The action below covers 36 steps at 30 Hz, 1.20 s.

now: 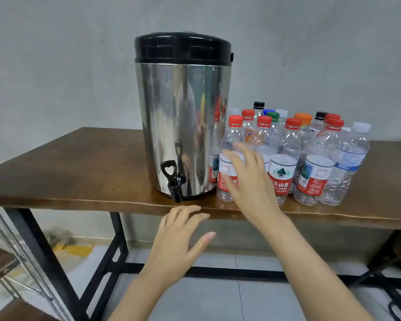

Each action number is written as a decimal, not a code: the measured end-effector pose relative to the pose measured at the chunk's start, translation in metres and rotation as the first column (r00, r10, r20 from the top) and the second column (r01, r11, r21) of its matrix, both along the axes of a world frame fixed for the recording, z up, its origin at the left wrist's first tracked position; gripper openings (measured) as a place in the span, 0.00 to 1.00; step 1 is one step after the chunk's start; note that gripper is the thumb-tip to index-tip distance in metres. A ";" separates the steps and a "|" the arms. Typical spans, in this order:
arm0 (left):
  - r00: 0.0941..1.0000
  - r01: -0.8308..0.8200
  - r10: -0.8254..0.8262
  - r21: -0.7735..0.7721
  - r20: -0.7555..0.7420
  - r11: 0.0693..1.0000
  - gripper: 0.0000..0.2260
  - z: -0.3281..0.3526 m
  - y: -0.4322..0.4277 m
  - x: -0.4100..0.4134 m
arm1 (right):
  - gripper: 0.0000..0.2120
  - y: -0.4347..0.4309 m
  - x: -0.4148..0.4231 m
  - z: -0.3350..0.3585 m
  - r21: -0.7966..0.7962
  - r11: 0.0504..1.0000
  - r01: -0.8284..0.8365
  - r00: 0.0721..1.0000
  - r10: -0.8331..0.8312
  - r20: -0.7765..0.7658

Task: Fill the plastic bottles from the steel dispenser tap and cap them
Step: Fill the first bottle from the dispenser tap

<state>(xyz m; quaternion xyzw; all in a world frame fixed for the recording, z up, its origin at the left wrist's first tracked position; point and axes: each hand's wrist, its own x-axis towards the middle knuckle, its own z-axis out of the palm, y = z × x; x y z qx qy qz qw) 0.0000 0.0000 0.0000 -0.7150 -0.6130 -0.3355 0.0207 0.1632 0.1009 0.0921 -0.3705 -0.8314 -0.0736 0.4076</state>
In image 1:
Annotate black metal table frame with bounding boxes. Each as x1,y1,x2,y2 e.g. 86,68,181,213
3,207,401,321

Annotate person's left hand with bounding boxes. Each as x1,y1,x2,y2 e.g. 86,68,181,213
142,204,217,286

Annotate person's right forearm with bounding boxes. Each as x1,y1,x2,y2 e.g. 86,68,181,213
254,209,375,321

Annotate person's right hand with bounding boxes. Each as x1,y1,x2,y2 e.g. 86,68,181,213
221,142,283,228

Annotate red label plastic water bottle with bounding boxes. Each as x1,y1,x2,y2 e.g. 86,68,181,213
217,115,246,202

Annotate cluster of plastic bottles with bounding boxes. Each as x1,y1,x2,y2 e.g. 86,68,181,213
209,101,372,206

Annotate stainless steel water dispenser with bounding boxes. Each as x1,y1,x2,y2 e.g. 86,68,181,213
134,32,234,203

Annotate yellow debris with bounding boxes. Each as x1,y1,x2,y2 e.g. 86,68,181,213
53,243,94,259

